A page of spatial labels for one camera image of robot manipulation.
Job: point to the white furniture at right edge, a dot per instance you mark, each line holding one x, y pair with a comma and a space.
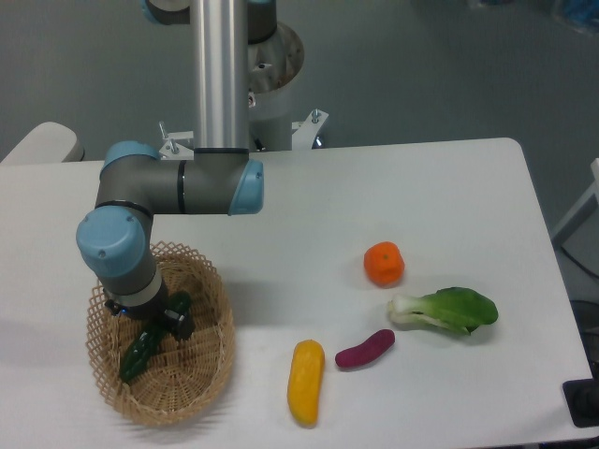
581, 211

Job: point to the green cucumber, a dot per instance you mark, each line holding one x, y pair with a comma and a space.
138, 354

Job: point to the green bok choy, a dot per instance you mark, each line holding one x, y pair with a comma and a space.
459, 310

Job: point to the black device at table edge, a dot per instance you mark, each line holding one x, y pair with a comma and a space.
582, 401

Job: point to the purple sweet potato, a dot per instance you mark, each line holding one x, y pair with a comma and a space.
366, 352

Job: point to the yellow squash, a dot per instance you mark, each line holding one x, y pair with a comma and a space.
305, 381

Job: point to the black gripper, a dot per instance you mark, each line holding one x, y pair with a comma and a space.
179, 324

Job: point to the white chair armrest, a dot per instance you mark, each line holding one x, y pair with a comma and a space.
47, 143

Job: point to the orange tangerine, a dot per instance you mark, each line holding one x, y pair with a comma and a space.
383, 264

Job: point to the woven wicker basket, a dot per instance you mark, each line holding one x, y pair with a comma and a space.
182, 378

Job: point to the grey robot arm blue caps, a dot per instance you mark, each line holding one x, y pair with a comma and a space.
136, 183

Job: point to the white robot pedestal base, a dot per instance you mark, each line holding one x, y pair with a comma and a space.
273, 107

